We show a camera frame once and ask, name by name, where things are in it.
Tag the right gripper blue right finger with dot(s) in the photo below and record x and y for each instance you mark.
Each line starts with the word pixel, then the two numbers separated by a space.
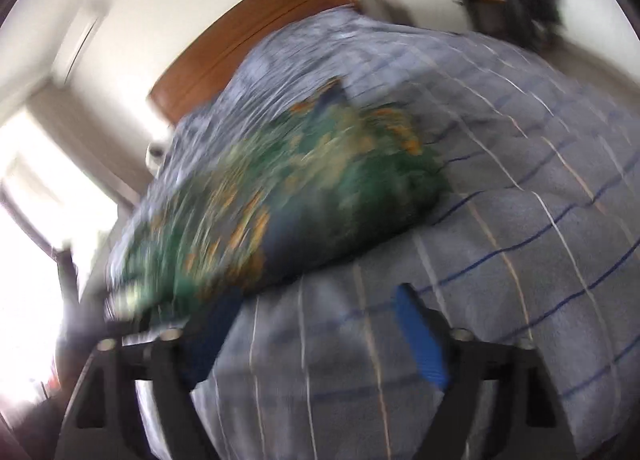
pixel 527 419

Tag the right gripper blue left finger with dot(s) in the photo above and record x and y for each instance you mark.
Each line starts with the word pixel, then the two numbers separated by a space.
pixel 103 419

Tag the green landscape print jacket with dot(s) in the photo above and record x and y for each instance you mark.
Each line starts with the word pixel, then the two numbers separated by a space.
pixel 323 180

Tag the beige window curtain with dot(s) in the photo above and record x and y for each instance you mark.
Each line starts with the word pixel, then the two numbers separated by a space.
pixel 93 148

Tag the blue plaid duvet bed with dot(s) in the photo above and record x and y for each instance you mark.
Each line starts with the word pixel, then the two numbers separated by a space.
pixel 538 240

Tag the small white desk fan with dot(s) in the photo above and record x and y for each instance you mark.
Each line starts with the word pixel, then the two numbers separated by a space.
pixel 155 156

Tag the brown wooden headboard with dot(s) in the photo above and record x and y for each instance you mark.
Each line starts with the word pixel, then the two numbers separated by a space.
pixel 207 65

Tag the white wall air conditioner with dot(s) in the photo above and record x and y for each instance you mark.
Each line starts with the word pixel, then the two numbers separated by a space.
pixel 74 42

